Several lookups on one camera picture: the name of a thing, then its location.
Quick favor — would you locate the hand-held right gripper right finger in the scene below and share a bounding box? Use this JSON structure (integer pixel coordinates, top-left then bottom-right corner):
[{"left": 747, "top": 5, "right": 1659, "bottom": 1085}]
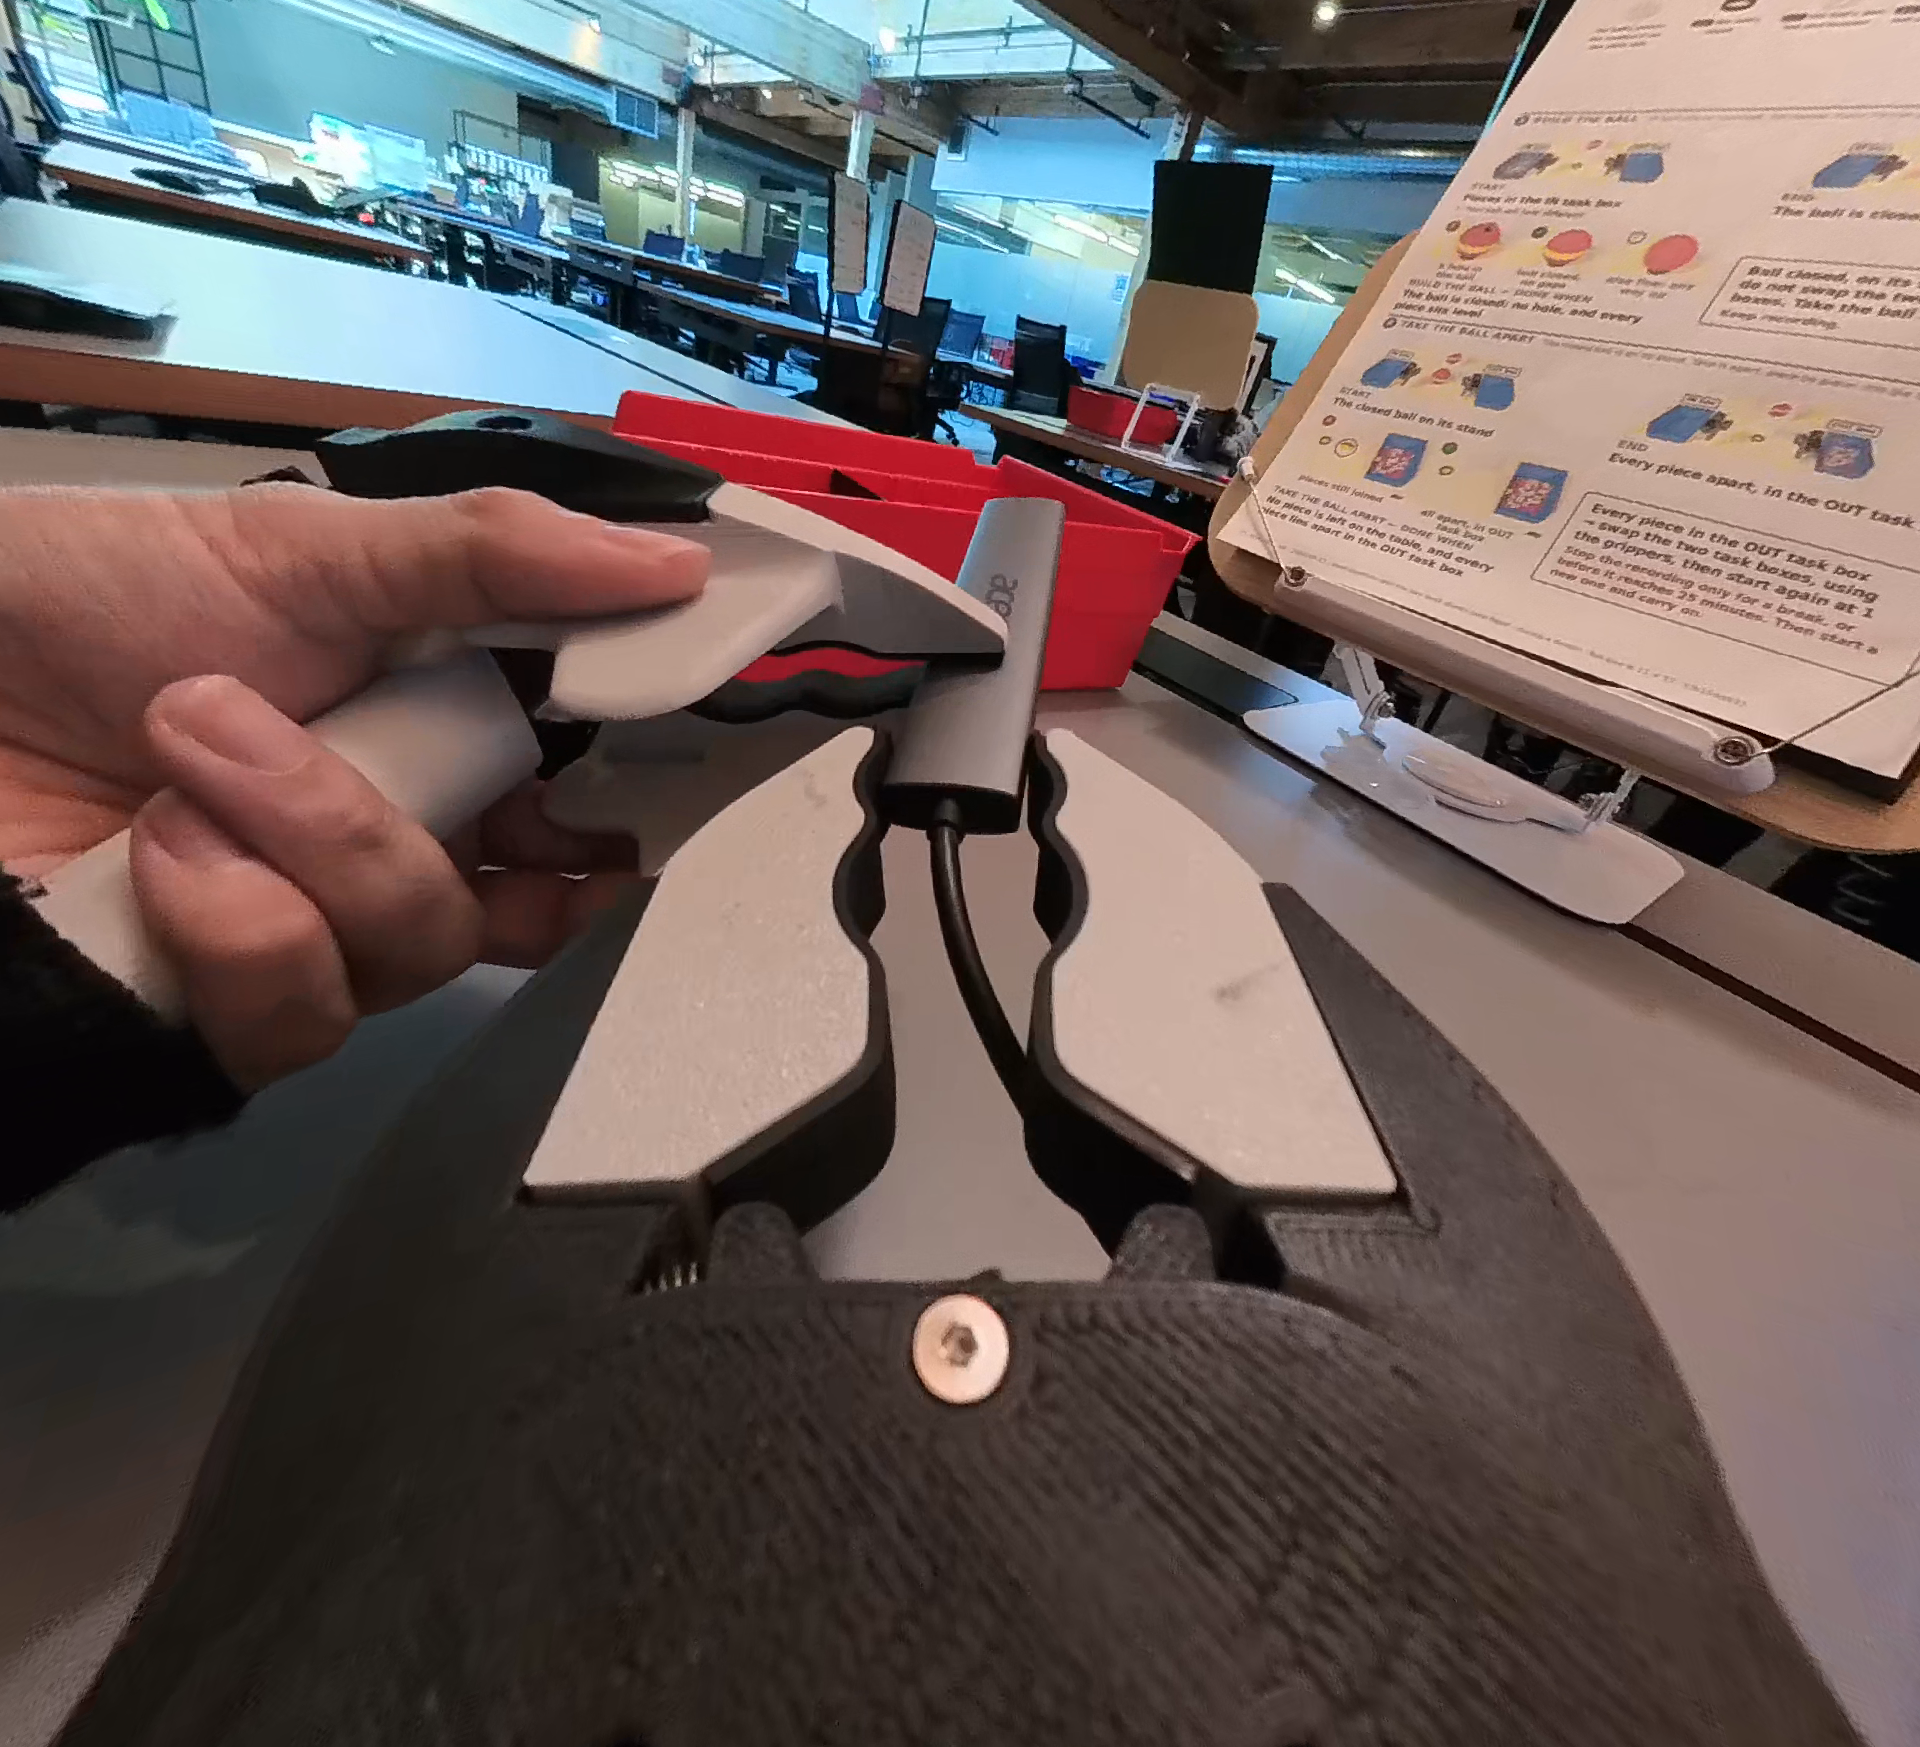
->
[{"left": 1025, "top": 727, "right": 1403, "bottom": 1271}]

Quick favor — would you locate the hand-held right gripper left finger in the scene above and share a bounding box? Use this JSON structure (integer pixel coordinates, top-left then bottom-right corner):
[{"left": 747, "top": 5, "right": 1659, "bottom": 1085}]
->
[{"left": 522, "top": 725, "right": 902, "bottom": 1234}]

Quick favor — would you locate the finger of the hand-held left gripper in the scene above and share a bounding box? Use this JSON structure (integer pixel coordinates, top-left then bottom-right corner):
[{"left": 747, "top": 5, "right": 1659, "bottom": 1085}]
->
[
  {"left": 540, "top": 669, "right": 936, "bottom": 879},
  {"left": 540, "top": 486, "right": 1010, "bottom": 728}
]

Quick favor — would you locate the rounded dark grey usb hub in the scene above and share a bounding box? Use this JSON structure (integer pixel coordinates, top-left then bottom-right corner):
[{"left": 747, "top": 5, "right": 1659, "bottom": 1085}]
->
[{"left": 878, "top": 496, "right": 1070, "bottom": 831}]

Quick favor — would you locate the black hub cable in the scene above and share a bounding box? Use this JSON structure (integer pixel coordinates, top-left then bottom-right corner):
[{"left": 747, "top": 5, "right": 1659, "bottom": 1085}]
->
[{"left": 928, "top": 809, "right": 1053, "bottom": 1111}]

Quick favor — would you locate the red plastic bin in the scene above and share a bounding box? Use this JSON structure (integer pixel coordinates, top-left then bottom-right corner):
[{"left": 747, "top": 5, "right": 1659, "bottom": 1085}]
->
[{"left": 611, "top": 388, "right": 1201, "bottom": 695}]

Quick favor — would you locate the person's left hand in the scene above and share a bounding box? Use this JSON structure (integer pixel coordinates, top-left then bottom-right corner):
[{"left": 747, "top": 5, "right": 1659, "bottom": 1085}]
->
[{"left": 0, "top": 483, "right": 719, "bottom": 1097}]

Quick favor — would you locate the long grey work table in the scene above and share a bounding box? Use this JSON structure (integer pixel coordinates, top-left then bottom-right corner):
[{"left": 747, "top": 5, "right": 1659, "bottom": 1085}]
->
[{"left": 0, "top": 192, "right": 842, "bottom": 432}]

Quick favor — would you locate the group of black office chairs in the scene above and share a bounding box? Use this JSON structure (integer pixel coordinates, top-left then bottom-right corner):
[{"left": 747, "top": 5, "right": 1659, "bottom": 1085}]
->
[{"left": 451, "top": 186, "right": 1077, "bottom": 446}]

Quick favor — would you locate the small red storage bin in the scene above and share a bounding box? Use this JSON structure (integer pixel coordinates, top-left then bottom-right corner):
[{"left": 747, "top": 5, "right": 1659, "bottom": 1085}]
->
[{"left": 1068, "top": 383, "right": 1190, "bottom": 453}]

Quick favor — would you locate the bare wooden document stand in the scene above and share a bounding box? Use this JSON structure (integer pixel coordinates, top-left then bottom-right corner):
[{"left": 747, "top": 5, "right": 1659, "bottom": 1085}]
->
[{"left": 1118, "top": 284, "right": 1262, "bottom": 410}]

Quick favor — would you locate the black standing panel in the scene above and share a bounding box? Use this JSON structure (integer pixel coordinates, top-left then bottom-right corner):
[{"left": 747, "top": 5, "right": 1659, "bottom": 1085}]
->
[{"left": 1150, "top": 158, "right": 1275, "bottom": 298}]

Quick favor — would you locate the printed instruction sheet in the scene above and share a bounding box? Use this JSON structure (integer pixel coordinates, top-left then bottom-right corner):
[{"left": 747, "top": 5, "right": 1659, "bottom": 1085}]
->
[{"left": 1216, "top": 0, "right": 1920, "bottom": 783}]

